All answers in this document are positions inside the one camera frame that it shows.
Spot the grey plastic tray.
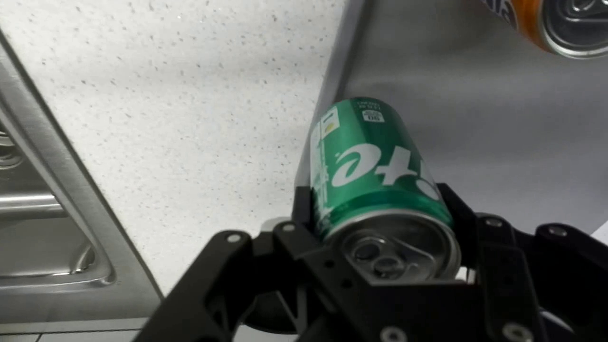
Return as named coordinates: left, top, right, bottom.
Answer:
left=295, top=0, right=608, bottom=237

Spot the stainless steel sink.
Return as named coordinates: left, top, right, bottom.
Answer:
left=0, top=30, right=166, bottom=334

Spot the green soda can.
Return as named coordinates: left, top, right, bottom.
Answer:
left=308, top=94, right=464, bottom=283

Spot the orange soda can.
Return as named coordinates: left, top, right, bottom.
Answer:
left=485, top=0, right=608, bottom=60

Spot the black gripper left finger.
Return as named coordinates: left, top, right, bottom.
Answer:
left=135, top=186, right=407, bottom=342

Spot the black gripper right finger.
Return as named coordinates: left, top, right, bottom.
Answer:
left=439, top=182, right=608, bottom=342

